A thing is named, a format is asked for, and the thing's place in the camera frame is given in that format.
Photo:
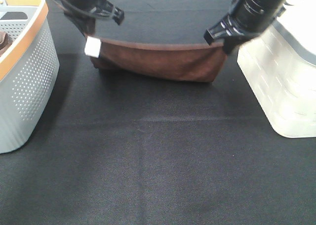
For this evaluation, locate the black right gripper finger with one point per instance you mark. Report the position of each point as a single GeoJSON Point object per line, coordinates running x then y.
{"type": "Point", "coordinates": [230, 44]}

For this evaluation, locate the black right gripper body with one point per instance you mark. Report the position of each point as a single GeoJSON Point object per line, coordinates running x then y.
{"type": "Point", "coordinates": [245, 20]}

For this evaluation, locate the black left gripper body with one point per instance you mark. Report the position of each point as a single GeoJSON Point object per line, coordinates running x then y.
{"type": "Point", "coordinates": [101, 9]}

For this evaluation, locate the brown microfibre towel white tag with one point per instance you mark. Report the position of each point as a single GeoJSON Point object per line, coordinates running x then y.
{"type": "Point", "coordinates": [177, 62]}

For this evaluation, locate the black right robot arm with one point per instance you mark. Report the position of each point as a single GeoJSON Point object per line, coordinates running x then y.
{"type": "Point", "coordinates": [245, 20]}

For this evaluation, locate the white plastic basket grey rim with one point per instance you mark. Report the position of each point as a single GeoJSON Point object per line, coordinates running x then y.
{"type": "Point", "coordinates": [280, 67]}

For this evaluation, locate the grey perforated basket orange rim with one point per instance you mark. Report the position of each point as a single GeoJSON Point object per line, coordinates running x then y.
{"type": "Point", "coordinates": [28, 70]}

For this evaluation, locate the brown towels inside basket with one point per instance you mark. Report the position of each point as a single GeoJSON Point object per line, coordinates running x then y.
{"type": "Point", "coordinates": [5, 42]}

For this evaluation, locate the black table cloth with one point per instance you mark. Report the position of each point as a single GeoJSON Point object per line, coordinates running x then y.
{"type": "Point", "coordinates": [123, 149]}

